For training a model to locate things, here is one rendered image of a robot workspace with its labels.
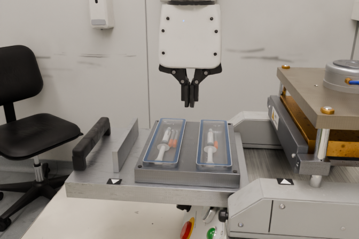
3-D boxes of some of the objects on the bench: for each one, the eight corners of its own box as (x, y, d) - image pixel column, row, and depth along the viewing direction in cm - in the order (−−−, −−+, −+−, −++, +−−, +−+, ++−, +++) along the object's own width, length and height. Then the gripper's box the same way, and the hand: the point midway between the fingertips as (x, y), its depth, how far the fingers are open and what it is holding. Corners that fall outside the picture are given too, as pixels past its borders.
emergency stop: (187, 232, 68) (195, 219, 66) (185, 247, 64) (194, 233, 63) (180, 230, 68) (188, 216, 66) (178, 244, 64) (187, 230, 63)
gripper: (237, -6, 52) (232, 100, 58) (149, -6, 54) (152, 96, 60) (241, -5, 45) (233, 114, 51) (138, -5, 47) (143, 110, 53)
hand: (189, 94), depth 55 cm, fingers closed
